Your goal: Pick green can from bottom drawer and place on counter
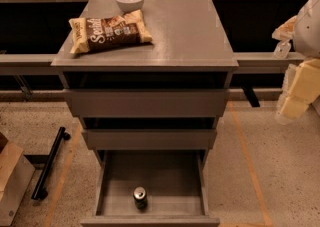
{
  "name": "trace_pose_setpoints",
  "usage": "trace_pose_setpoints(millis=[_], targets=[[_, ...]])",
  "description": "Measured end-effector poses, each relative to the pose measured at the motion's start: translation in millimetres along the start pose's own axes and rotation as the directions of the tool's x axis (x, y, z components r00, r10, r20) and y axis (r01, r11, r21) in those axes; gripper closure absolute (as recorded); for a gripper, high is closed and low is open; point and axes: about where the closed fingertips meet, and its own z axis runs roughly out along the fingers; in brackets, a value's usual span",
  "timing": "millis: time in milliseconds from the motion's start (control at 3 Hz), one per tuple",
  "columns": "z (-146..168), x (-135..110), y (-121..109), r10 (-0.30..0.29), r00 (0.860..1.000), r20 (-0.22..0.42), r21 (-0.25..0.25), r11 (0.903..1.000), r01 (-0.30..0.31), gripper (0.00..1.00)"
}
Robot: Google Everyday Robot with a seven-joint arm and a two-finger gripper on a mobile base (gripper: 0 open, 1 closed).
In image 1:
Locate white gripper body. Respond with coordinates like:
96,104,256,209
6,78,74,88
283,58,320,105

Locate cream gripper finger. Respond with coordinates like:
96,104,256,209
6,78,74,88
275,95,309,125
272,16,296,41

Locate green soda can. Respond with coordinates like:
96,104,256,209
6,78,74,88
133,187,148,210

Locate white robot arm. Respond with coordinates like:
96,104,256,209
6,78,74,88
272,0,320,125

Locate open bottom drawer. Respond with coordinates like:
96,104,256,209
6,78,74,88
81,151,220,227

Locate grey drawer cabinet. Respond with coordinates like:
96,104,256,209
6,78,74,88
50,0,240,227

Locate grey top drawer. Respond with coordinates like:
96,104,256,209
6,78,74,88
63,89,228,118

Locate grey drawer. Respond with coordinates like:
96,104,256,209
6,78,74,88
63,89,228,118
82,129,217,150

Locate grey middle drawer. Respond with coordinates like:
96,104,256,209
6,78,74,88
82,129,217,150

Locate clear sanitizer bottle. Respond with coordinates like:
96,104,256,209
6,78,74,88
273,40,291,59

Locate white bowl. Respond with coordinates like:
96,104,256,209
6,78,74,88
115,0,144,12

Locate brown chip bag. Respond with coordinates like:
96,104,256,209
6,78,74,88
69,10,152,54

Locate black metal bar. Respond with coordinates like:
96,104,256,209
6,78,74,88
31,127,71,200

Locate cardboard box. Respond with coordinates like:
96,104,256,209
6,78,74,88
0,133,35,227

